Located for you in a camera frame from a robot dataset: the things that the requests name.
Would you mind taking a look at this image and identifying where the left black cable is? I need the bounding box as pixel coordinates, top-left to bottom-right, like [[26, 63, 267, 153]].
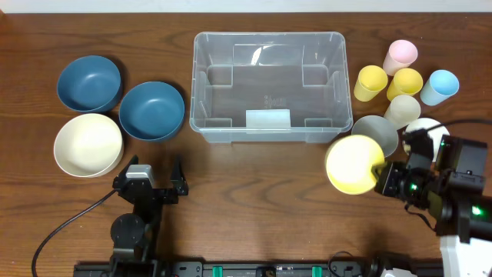
[[31, 189, 118, 277]]

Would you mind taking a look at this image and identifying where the small grey bowl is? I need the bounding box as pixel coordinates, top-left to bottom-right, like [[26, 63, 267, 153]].
[[351, 115, 399, 158]]

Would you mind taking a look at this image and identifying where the cream plastic cup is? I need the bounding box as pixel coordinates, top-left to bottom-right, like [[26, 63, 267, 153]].
[[384, 95, 421, 130]]

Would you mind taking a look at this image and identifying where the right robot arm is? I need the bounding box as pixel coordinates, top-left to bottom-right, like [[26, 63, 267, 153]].
[[371, 129, 491, 276]]

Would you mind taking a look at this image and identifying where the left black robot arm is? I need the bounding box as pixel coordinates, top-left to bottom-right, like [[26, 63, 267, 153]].
[[108, 155, 189, 277]]

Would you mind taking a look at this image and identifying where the small white bowl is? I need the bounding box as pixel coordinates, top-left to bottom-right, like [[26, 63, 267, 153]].
[[401, 117, 451, 162]]

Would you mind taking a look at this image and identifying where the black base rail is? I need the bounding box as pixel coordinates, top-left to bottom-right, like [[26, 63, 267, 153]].
[[72, 260, 445, 277]]

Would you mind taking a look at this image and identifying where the golden yellow plastic cup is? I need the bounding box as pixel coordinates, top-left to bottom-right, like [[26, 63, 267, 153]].
[[387, 68, 424, 101]]

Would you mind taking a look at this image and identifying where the large cream bowl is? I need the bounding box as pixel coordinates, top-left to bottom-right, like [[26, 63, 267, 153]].
[[53, 113, 124, 178]]

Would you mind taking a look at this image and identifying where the clear plastic storage bin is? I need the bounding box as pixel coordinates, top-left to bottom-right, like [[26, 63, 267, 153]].
[[190, 32, 354, 143]]

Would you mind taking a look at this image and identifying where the pink plastic cup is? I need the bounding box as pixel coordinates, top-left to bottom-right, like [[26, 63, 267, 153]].
[[383, 39, 418, 76]]

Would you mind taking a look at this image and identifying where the light blue plastic cup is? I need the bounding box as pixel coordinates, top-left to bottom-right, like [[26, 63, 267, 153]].
[[420, 69, 460, 106]]

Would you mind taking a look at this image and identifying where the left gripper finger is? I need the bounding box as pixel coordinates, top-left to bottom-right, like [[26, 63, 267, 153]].
[[117, 155, 138, 181], [170, 156, 189, 195]]

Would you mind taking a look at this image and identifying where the dark blue bowl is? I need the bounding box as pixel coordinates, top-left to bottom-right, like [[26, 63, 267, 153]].
[[56, 55, 123, 113], [118, 82, 185, 142]]

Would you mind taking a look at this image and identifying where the dark blue bowl far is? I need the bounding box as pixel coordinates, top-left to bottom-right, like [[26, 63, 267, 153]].
[[56, 55, 123, 113]]

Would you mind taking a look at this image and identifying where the light yellow plastic cup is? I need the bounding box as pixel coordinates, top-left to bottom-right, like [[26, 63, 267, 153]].
[[354, 65, 388, 102]]

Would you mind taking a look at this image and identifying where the small yellow bowl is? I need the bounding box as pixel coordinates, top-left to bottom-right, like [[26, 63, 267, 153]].
[[324, 135, 385, 195]]

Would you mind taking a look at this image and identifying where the dark blue bowl near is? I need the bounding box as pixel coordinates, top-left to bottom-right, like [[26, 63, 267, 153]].
[[118, 82, 185, 142]]

